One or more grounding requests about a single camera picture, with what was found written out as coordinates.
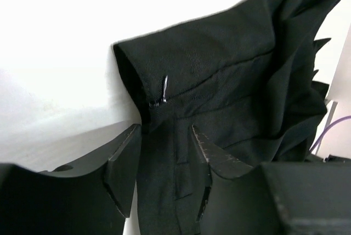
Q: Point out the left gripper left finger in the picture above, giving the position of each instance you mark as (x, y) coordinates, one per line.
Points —
(90, 195)

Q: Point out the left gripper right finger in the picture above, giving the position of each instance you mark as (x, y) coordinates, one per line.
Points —
(232, 197)

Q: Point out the black skirt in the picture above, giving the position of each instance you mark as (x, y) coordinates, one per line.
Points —
(244, 77)

